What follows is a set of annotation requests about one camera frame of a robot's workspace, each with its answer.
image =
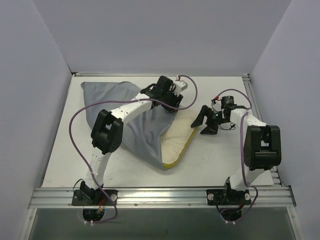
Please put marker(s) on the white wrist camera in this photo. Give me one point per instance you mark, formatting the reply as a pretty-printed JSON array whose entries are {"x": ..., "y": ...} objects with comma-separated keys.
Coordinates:
[
  {"x": 180, "y": 86},
  {"x": 216, "y": 103}
]

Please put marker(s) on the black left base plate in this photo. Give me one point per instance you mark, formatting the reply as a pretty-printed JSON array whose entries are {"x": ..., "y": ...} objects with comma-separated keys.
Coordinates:
[{"x": 80, "y": 199}]

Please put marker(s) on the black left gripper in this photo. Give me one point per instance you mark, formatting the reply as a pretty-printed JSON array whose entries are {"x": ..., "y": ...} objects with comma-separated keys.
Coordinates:
[{"x": 172, "y": 100}]

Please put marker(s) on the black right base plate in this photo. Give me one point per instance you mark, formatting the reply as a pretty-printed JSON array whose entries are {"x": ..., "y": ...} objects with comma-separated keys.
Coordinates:
[{"x": 222, "y": 197}]

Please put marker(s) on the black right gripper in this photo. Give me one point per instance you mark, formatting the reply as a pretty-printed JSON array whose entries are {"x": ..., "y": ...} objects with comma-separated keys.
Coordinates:
[{"x": 210, "y": 120}]

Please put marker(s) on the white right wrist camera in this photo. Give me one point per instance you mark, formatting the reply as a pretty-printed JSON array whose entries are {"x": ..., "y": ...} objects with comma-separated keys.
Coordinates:
[{"x": 216, "y": 103}]

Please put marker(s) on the aluminium right side rail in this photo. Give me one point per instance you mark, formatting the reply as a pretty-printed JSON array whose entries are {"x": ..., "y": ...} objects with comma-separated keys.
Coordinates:
[{"x": 256, "y": 112}]

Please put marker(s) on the grey pillowcase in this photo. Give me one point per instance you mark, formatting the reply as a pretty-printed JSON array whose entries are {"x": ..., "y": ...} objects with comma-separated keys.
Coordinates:
[{"x": 142, "y": 135}]

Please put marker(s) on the cream pillow yellow edge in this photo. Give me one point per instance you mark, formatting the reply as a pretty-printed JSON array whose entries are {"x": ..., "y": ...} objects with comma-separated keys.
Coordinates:
[{"x": 176, "y": 139}]

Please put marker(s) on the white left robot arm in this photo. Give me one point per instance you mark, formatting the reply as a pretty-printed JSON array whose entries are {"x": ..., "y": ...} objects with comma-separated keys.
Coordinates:
[{"x": 108, "y": 128}]

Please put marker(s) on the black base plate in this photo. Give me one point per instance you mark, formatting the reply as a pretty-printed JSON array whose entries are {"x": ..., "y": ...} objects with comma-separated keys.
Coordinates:
[
  {"x": 222, "y": 197},
  {"x": 80, "y": 199}
]

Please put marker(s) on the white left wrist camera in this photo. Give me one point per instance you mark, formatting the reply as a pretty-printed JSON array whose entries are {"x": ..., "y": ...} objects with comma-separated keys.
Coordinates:
[{"x": 180, "y": 86}]

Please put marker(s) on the aluminium rail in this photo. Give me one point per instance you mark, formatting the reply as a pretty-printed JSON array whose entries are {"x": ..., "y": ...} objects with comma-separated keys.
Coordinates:
[
  {"x": 256, "y": 112},
  {"x": 158, "y": 198}
]

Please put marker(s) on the aluminium front rail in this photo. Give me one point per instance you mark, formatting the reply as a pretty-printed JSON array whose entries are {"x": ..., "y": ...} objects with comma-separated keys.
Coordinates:
[{"x": 158, "y": 198}]

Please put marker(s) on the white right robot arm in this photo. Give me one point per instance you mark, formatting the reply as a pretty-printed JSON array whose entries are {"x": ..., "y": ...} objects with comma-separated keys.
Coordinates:
[{"x": 260, "y": 144}]

